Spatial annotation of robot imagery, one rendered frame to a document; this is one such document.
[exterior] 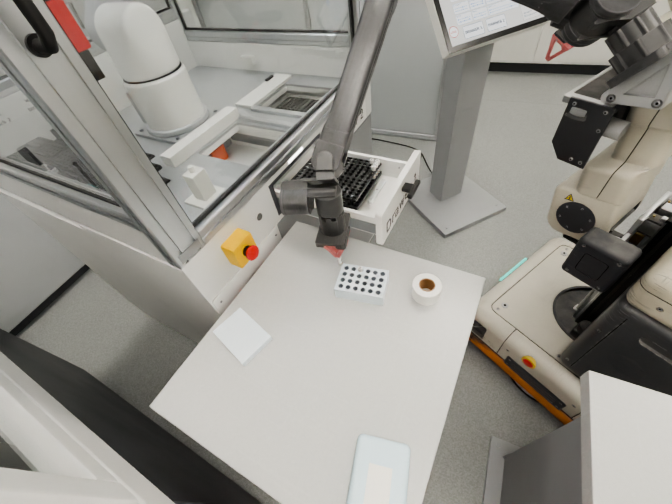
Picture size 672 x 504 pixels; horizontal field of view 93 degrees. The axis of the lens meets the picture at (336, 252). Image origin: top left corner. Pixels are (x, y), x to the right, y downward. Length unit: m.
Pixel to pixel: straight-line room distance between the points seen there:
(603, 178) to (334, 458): 0.93
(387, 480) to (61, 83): 0.77
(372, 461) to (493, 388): 1.01
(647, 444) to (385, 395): 0.45
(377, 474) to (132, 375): 1.52
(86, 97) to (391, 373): 0.72
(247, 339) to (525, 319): 1.04
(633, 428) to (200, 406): 0.83
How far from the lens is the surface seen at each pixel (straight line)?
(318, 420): 0.72
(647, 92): 0.85
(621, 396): 0.85
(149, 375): 1.91
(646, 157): 1.09
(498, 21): 1.69
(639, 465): 0.82
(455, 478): 1.48
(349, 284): 0.80
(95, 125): 0.63
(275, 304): 0.86
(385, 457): 0.66
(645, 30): 0.83
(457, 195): 2.22
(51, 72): 0.61
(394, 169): 1.01
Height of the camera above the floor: 1.46
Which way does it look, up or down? 49 degrees down
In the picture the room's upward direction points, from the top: 11 degrees counter-clockwise
